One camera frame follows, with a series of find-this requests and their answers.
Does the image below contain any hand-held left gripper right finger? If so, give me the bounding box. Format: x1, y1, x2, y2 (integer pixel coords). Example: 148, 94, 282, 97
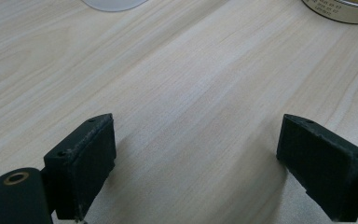
276, 113, 358, 222

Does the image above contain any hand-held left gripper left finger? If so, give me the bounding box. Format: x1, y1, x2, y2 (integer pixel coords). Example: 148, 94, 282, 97
43, 113, 117, 222

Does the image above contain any round metal tin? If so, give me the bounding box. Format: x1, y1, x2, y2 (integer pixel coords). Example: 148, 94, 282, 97
301, 0, 358, 25

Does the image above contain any white round plate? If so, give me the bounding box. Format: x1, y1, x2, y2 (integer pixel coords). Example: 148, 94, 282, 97
81, 0, 149, 13

